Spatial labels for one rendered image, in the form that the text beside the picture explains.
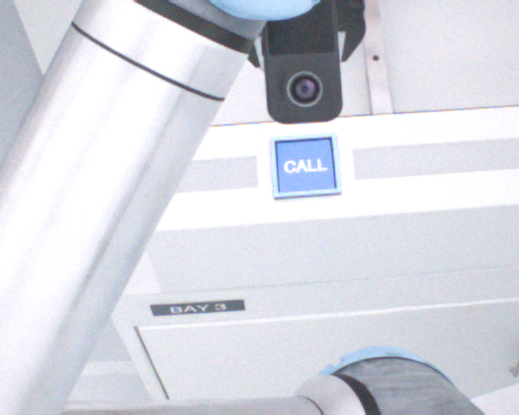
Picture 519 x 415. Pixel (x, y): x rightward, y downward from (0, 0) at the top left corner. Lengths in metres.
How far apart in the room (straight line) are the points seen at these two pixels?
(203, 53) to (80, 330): 0.13
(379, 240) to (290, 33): 0.36
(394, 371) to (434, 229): 0.19
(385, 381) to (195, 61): 0.43
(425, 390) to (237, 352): 0.46
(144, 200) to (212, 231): 0.51
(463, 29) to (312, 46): 0.55
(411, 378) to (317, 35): 0.28
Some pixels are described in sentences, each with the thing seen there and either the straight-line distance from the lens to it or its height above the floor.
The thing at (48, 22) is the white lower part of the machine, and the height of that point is 0.37.
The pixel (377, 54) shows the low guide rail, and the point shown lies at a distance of 1.21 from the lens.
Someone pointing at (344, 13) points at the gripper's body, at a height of 1.21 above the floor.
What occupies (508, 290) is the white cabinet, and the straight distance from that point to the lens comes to 1.22.
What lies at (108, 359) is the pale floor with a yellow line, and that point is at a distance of 2.00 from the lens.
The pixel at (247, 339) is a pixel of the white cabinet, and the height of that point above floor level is 0.68.
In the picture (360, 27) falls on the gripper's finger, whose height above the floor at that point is 1.19.
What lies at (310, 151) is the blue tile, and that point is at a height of 0.96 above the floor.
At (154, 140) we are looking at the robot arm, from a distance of 0.50.
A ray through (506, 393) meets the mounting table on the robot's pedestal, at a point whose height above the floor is 0.82.
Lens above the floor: 1.88
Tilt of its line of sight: 65 degrees down
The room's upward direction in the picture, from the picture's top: 7 degrees counter-clockwise
